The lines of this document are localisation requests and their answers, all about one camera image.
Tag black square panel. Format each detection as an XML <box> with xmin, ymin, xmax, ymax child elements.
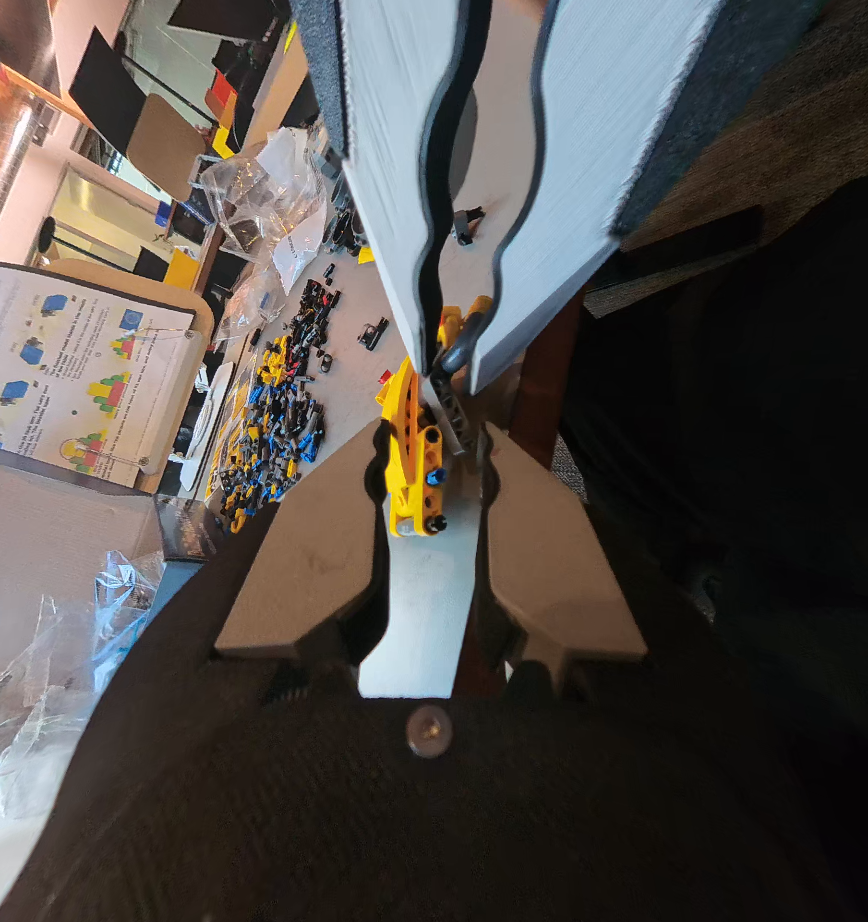
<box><xmin>69</xmin><ymin>26</ymin><xmax>149</xmax><ymax>154</ymax></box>

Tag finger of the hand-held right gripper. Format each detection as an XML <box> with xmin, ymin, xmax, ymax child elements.
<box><xmin>469</xmin><ymin>0</ymin><xmax>728</xmax><ymax>396</ymax></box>
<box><xmin>338</xmin><ymin>0</ymin><xmax>494</xmax><ymax>380</ymax></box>

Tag pile of small brick parts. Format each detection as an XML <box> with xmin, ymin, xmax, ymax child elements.
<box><xmin>218</xmin><ymin>263</ymin><xmax>346</xmax><ymax>535</ymax></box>

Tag yellow sticker sheet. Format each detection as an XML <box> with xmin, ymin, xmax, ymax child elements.
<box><xmin>209</xmin><ymin>356</ymin><xmax>256</xmax><ymax>499</ymax></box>

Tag illustrated block poster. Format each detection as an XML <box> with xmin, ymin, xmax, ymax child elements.
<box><xmin>0</xmin><ymin>261</ymin><xmax>199</xmax><ymax>489</ymax></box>

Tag heap of grey wheel hubs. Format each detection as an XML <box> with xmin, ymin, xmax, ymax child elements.
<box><xmin>321</xmin><ymin>155</ymin><xmax>375</xmax><ymax>266</ymax></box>

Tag open cardboard kit box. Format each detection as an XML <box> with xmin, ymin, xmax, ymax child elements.
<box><xmin>0</xmin><ymin>441</ymin><xmax>222</xmax><ymax>696</ymax></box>

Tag crumpled clear plastic bags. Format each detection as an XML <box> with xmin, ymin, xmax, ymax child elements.
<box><xmin>0</xmin><ymin>549</ymin><xmax>167</xmax><ymax>818</ymax></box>

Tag pale wooden poster board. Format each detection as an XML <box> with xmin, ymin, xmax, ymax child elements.
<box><xmin>45</xmin><ymin>258</ymin><xmax>217</xmax><ymax>497</ymax></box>

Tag white labelled plastic bag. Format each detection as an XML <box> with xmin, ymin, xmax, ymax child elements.
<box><xmin>270</xmin><ymin>209</ymin><xmax>328</xmax><ymax>295</ymax></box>

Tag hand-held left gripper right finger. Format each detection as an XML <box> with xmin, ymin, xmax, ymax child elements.
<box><xmin>479</xmin><ymin>421</ymin><xmax>650</xmax><ymax>665</ymax></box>

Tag yellow curved brick assembly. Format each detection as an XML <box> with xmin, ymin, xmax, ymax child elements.
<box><xmin>375</xmin><ymin>295</ymin><xmax>497</xmax><ymax>540</ymax></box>

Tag silver ventilation duct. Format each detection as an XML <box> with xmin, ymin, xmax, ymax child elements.
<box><xmin>0</xmin><ymin>101</ymin><xmax>40</xmax><ymax>255</ymax></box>

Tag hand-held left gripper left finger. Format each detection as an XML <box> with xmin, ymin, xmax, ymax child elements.
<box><xmin>214</xmin><ymin>418</ymin><xmax>392</xmax><ymax>661</ymax></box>

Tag empty clear plastic bag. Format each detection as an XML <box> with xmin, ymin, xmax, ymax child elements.
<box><xmin>202</xmin><ymin>126</ymin><xmax>327</xmax><ymax>253</ymax></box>

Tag yellow box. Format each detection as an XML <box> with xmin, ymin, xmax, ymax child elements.
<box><xmin>162</xmin><ymin>247</ymin><xmax>205</xmax><ymax>289</ymax></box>

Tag person's black pants leg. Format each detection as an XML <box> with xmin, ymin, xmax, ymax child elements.
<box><xmin>556</xmin><ymin>166</ymin><xmax>868</xmax><ymax>922</ymax></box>

